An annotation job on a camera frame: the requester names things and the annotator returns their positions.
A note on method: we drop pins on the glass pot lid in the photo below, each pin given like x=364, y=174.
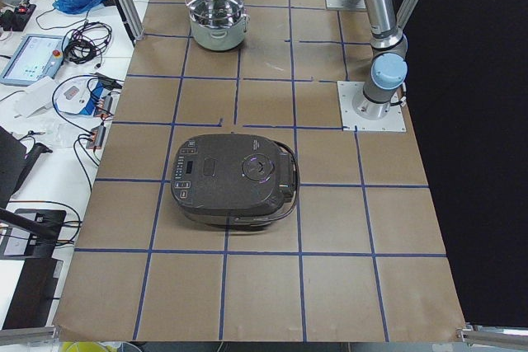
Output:
x=216, y=13

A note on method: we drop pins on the pale green electric pot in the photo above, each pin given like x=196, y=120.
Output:
x=221, y=39

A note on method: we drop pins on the white device box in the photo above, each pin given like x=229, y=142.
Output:
x=77, y=96

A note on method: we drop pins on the teach pendant tablet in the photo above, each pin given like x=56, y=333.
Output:
x=36, y=57

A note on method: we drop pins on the grey usb hub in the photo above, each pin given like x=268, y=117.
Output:
x=96, y=137

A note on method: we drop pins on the black rice cooker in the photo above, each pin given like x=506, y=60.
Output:
x=232, y=180

